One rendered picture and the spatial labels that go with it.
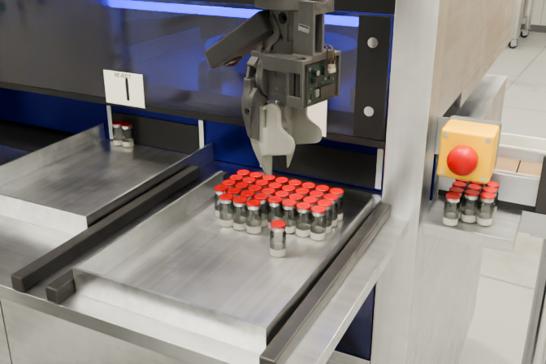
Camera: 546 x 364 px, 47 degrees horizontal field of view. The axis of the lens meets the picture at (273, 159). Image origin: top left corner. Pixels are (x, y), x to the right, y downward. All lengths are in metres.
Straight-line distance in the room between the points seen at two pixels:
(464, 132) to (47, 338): 1.08
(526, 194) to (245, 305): 0.49
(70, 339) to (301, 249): 0.80
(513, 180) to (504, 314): 1.41
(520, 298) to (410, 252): 1.54
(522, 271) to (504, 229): 1.71
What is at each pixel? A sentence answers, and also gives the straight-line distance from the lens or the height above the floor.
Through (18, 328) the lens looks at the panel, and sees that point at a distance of 1.67.
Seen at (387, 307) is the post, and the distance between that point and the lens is 1.06.
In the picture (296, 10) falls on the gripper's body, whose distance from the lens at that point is 0.68.
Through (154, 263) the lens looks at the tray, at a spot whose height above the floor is 0.88.
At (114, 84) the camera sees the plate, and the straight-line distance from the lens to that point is 1.16.
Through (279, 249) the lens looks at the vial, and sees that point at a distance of 0.84.
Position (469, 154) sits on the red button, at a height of 1.01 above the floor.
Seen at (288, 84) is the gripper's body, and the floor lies 1.14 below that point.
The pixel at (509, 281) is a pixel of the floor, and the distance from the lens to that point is 2.60.
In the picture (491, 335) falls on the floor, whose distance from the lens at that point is 2.29.
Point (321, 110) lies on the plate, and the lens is 0.96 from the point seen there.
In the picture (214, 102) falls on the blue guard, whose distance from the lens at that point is 1.04.
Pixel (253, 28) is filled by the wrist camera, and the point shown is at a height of 1.19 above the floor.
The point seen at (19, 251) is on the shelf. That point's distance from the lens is 0.93.
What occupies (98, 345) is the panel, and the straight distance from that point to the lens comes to 1.49.
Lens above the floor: 1.31
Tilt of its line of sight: 21 degrees down
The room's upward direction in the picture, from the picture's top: straight up
